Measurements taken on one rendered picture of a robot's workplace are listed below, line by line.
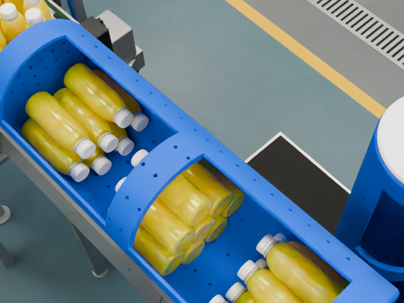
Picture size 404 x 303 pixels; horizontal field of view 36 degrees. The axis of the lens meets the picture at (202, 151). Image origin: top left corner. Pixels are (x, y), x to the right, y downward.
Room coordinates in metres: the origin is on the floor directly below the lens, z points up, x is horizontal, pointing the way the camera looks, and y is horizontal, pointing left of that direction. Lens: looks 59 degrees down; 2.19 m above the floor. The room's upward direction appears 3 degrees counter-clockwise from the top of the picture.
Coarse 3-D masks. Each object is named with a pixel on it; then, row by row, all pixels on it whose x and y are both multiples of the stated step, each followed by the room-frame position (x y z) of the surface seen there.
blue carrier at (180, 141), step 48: (48, 48) 0.91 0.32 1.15; (96, 48) 0.86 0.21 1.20; (0, 96) 0.77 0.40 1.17; (144, 96) 0.72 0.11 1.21; (144, 144) 0.76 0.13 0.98; (192, 144) 0.60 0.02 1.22; (96, 192) 0.64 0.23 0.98; (144, 192) 0.51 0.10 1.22; (240, 240) 0.51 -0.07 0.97; (336, 240) 0.42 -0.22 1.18; (192, 288) 0.41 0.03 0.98; (384, 288) 0.32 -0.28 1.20
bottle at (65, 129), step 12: (36, 96) 0.80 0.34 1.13; (48, 96) 0.80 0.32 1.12; (36, 108) 0.77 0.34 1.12; (48, 108) 0.77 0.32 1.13; (60, 108) 0.77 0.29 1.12; (36, 120) 0.75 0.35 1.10; (48, 120) 0.74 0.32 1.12; (60, 120) 0.74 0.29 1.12; (72, 120) 0.74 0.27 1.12; (48, 132) 0.72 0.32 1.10; (60, 132) 0.71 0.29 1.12; (72, 132) 0.71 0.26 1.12; (84, 132) 0.71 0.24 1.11; (60, 144) 0.69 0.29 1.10; (72, 144) 0.69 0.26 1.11
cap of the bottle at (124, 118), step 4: (120, 112) 0.75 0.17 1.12; (124, 112) 0.75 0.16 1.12; (128, 112) 0.75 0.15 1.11; (116, 116) 0.75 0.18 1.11; (120, 116) 0.75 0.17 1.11; (124, 116) 0.74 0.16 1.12; (128, 116) 0.75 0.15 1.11; (132, 116) 0.75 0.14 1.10; (116, 120) 0.74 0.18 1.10; (120, 120) 0.74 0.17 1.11; (124, 120) 0.74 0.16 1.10; (128, 120) 0.75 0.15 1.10; (132, 120) 0.75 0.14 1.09; (120, 124) 0.73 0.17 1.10; (124, 124) 0.74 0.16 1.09; (128, 124) 0.74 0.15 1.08
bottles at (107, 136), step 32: (64, 96) 0.82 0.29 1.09; (128, 96) 0.83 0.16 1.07; (32, 128) 0.76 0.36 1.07; (96, 128) 0.74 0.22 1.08; (64, 160) 0.68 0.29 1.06; (96, 160) 0.70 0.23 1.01; (224, 224) 0.54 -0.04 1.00; (160, 256) 0.45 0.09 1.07; (192, 256) 0.48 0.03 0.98; (256, 288) 0.37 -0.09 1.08; (288, 288) 0.37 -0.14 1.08
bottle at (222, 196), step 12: (192, 168) 0.60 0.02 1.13; (204, 168) 0.61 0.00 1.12; (192, 180) 0.58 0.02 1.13; (204, 180) 0.57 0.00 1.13; (216, 180) 0.58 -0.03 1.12; (204, 192) 0.55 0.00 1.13; (216, 192) 0.55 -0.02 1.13; (228, 192) 0.55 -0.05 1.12; (216, 204) 0.52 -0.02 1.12; (228, 204) 0.54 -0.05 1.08
